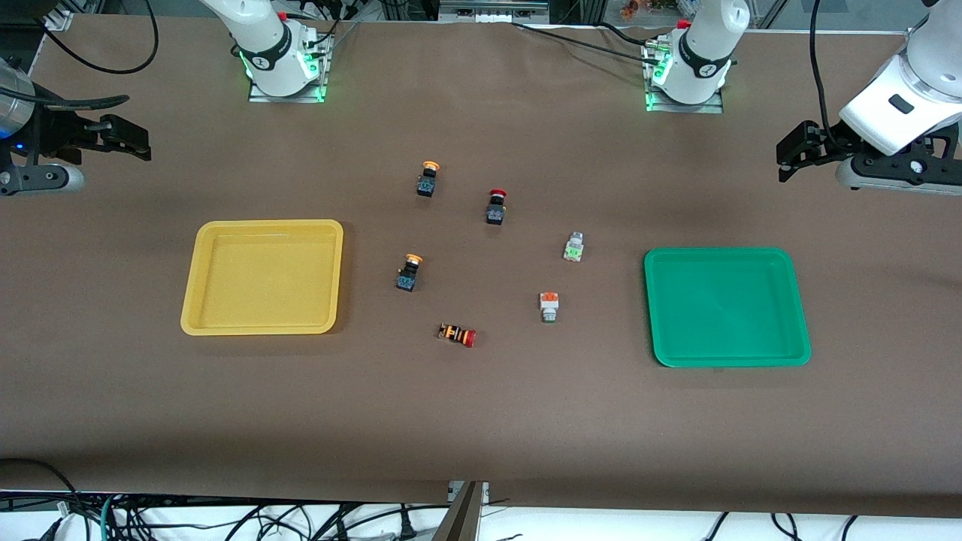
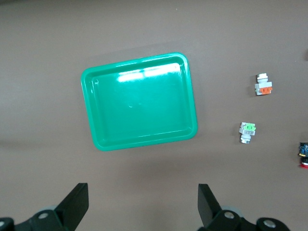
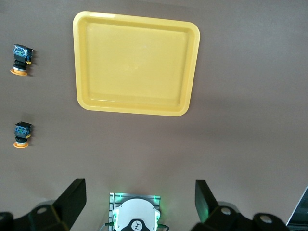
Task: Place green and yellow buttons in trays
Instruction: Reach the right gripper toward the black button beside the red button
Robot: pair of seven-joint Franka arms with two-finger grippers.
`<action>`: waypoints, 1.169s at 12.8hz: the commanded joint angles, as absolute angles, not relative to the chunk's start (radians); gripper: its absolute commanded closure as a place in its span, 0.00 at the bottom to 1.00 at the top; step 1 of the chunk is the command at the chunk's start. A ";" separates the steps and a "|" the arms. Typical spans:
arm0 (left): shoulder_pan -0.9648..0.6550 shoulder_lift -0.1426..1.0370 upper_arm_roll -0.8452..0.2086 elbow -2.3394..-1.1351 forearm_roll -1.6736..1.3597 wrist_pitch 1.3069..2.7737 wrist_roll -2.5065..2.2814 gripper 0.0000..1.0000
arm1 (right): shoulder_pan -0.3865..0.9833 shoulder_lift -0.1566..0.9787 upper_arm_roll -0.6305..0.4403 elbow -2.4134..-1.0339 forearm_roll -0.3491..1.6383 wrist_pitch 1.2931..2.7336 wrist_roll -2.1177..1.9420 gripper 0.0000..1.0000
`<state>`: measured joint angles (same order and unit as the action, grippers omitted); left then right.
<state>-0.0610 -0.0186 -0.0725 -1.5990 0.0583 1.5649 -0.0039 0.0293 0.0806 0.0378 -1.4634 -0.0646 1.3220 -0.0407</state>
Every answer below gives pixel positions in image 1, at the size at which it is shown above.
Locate brown table cover mat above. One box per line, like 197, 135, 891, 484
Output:
0, 15, 962, 519

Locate black base power cable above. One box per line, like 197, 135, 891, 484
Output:
511, 20, 656, 58

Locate green plastic tray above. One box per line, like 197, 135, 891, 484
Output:
643, 247, 812, 368

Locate metal table support beam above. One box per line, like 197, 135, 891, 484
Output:
434, 481, 491, 541

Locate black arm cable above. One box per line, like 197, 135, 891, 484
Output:
809, 0, 839, 147
33, 0, 160, 76

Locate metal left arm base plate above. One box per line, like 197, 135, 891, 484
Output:
643, 38, 727, 116

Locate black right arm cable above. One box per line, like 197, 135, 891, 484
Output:
33, 0, 160, 76

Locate black floor cable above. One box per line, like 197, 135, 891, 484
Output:
0, 458, 77, 513

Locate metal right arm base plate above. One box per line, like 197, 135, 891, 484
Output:
248, 30, 336, 104

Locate yellow plastic tray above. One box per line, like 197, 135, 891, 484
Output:
180, 219, 344, 336

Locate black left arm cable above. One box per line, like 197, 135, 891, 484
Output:
809, 0, 839, 147

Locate red mushroom button orange body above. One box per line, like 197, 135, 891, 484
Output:
438, 322, 478, 349

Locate aluminium frame extrusion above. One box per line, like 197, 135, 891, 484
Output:
439, 0, 551, 23

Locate green cable under table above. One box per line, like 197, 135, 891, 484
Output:
99, 493, 123, 541

